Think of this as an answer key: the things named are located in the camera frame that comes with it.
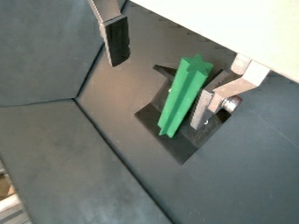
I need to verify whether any green star-profile bar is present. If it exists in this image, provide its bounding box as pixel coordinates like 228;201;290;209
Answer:
157;54;213;137

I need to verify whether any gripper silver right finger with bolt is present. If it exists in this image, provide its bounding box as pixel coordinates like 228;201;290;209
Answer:
190;54;269;130

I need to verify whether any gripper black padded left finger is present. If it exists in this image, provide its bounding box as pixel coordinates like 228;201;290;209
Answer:
88;0;130;67

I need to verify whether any black curved fixture block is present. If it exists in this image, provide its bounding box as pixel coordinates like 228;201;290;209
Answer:
134;65;230;165

